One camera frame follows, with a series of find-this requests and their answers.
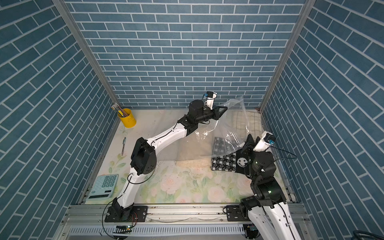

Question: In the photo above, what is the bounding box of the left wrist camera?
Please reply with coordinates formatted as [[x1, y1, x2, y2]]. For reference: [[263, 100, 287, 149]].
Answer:
[[204, 91, 217, 110]]

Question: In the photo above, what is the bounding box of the yellow pen cup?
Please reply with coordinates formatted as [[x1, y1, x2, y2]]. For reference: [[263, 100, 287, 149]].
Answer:
[[118, 109, 137, 128]]

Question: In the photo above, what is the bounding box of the cream checked folded towel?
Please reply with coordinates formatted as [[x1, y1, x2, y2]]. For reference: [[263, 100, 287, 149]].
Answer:
[[232, 111, 264, 140]]

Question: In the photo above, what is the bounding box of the clear plastic vacuum bag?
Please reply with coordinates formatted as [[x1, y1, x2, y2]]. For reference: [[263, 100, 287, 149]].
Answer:
[[155, 96, 251, 164]]

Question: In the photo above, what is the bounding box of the light green calculator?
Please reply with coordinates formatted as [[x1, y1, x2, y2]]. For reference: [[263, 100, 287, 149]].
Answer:
[[87, 174, 119, 201]]

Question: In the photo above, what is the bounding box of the aluminium front rail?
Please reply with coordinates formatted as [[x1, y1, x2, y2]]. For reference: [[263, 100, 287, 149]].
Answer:
[[54, 203, 317, 240]]

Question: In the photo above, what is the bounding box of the beige fluffy scarf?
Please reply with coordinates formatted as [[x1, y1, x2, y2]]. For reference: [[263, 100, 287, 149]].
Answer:
[[185, 159, 212, 168]]

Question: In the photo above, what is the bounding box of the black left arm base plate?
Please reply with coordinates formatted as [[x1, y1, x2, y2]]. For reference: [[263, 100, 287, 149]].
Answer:
[[105, 205, 148, 224]]

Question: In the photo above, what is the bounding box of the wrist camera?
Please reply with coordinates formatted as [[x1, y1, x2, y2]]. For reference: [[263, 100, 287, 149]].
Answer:
[[204, 91, 217, 110], [253, 131, 276, 152]]

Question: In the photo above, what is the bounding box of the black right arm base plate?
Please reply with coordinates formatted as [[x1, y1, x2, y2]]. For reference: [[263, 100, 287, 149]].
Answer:
[[223, 205, 250, 222]]

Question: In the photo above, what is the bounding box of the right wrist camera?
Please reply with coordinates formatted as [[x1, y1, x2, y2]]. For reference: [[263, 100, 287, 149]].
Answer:
[[253, 131, 276, 152]]

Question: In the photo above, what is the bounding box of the black white knitted scarf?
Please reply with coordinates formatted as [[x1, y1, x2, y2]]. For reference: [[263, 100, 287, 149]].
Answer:
[[211, 137, 251, 175]]

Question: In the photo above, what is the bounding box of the grey pen on table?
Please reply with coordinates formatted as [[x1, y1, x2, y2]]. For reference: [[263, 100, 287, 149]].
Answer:
[[121, 137, 127, 156]]

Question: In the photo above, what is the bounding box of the floral table mat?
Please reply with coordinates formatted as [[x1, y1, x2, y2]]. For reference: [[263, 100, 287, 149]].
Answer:
[[98, 109, 253, 204]]

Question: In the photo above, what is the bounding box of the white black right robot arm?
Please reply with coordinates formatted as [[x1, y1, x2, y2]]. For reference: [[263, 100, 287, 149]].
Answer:
[[236, 131, 301, 240]]

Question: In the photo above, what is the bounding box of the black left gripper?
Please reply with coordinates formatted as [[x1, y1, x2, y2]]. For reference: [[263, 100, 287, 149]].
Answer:
[[193, 105, 227, 125]]

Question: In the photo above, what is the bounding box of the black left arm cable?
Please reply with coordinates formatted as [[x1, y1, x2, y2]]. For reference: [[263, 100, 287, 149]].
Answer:
[[101, 121, 178, 239]]

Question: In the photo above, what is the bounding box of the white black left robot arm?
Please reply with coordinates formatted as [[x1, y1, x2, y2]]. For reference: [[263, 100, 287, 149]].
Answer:
[[109, 98, 228, 218]]

